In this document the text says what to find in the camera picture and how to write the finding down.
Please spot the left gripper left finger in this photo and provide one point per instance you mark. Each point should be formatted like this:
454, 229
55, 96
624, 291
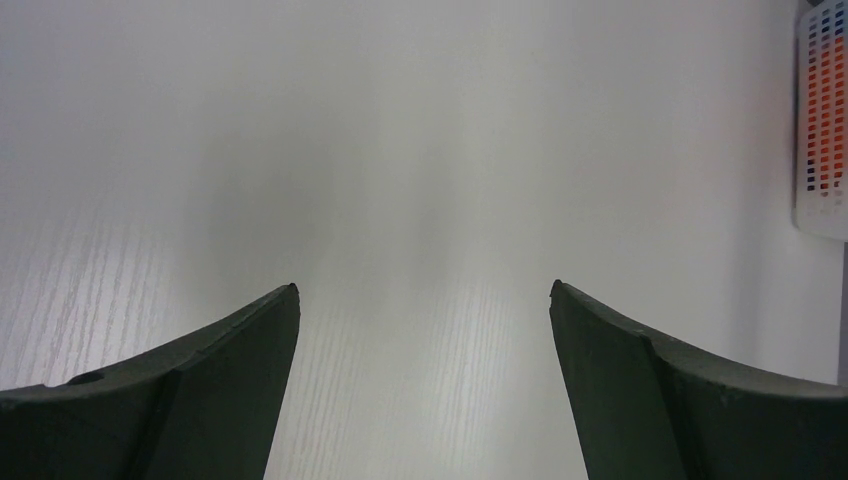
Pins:
203, 406

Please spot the orange t shirt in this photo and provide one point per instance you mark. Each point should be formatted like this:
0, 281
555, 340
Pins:
824, 115

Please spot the white plastic basket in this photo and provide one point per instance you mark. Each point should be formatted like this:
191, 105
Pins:
825, 217

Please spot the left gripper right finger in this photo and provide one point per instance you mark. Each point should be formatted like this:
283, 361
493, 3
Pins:
649, 406

